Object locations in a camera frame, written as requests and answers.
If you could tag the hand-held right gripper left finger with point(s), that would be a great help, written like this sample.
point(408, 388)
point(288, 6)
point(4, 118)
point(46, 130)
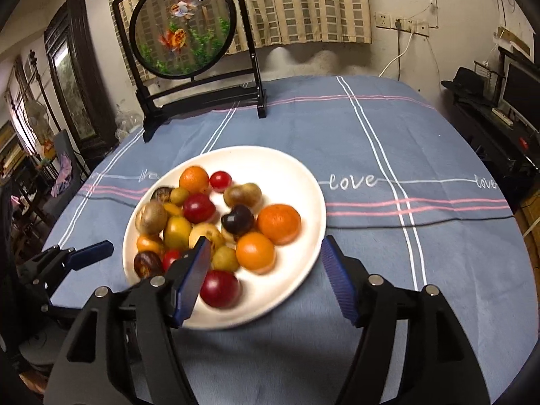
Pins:
point(196, 278)

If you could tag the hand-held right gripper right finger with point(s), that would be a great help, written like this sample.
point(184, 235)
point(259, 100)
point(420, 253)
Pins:
point(337, 278)

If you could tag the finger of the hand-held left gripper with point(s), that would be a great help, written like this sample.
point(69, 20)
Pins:
point(63, 313)
point(90, 253)

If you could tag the red cherry tomato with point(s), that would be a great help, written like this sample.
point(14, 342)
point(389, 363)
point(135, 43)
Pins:
point(171, 258)
point(220, 180)

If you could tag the yellow green round fruit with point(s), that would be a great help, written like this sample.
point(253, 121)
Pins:
point(179, 196)
point(225, 258)

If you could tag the white oval plate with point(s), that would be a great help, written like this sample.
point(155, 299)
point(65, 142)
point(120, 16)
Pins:
point(291, 274)

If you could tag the yellow spotted pepino melon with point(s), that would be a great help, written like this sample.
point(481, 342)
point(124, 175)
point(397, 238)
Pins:
point(209, 233)

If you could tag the tan brown round fruit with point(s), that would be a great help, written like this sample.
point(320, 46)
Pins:
point(150, 217)

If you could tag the dark purple plum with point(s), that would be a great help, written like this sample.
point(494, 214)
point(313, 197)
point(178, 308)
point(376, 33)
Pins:
point(237, 219)

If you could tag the yellow orange citrus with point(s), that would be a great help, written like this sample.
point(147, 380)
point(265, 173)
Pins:
point(172, 209)

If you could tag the brownish purple pepino melon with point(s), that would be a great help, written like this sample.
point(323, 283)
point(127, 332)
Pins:
point(242, 195)

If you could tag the yellow green-topped citrus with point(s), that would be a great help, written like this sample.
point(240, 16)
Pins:
point(177, 232)

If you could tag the small orange kumquat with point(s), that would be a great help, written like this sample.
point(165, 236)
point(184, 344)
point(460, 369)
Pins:
point(149, 244)

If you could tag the grey chair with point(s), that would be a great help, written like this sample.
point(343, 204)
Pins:
point(52, 206)

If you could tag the large orange mandarin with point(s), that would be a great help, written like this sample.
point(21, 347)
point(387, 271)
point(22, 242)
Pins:
point(279, 223)

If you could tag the pink cloth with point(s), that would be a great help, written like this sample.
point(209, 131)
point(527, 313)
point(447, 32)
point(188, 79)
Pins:
point(63, 173)

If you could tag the clear plastic bag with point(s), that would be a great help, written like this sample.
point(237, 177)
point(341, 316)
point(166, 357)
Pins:
point(126, 120)

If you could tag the blue striped tablecloth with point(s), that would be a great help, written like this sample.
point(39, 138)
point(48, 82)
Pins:
point(379, 143)

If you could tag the white standing fan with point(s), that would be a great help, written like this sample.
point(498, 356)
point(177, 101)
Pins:
point(36, 122)

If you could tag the black desk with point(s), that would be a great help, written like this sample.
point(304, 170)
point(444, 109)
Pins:
point(485, 143)

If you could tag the black hat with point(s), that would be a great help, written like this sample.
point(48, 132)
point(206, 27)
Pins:
point(466, 78)

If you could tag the round embroidered screen black stand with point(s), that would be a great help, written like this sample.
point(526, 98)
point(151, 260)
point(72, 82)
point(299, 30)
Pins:
point(181, 29)

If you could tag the beige checked curtain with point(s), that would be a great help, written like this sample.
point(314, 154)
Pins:
point(303, 4)

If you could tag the dark carved wooden frame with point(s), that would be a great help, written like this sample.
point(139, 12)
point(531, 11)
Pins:
point(67, 76)

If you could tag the white wall socket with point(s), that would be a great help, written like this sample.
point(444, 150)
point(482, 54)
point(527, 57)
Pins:
point(384, 20)

